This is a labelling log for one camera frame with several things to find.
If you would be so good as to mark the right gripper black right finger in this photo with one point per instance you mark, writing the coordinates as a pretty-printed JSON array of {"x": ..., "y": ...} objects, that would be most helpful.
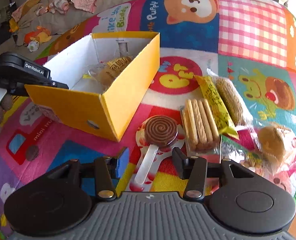
[{"x": 194, "y": 170}]

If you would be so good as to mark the orange plush toy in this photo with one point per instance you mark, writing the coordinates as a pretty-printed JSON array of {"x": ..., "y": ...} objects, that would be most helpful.
[{"x": 34, "y": 39}]

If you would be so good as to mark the pink baby clothes pile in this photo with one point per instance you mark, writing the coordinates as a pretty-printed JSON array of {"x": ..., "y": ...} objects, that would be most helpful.
[{"x": 60, "y": 6}]

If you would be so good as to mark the colourful cartoon play mat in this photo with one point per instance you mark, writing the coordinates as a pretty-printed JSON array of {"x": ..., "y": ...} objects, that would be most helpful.
[{"x": 250, "y": 42}]

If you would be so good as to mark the finger biscuit pack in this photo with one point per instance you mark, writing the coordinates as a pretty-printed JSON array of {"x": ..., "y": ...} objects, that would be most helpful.
[{"x": 202, "y": 135}]

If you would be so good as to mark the white printed snack packet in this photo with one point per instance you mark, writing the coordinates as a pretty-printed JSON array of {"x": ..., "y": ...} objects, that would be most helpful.
[{"x": 236, "y": 152}]

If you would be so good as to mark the yellow mini bread packet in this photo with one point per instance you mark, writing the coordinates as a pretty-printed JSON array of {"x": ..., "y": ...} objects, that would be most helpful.
[{"x": 105, "y": 73}]

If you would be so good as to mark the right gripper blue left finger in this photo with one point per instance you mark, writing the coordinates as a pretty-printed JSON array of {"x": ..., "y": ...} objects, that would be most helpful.
[{"x": 107, "y": 169}]

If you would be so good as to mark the yellow cardboard box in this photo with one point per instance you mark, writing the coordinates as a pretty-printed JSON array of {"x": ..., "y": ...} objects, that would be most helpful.
[{"x": 106, "y": 115}]

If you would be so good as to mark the round bun clear packet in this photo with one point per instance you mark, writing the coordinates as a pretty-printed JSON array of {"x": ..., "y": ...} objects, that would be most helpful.
[{"x": 277, "y": 144}]

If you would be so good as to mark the chocolate swirl lollipop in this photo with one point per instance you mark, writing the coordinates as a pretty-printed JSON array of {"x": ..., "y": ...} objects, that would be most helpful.
[{"x": 156, "y": 137}]

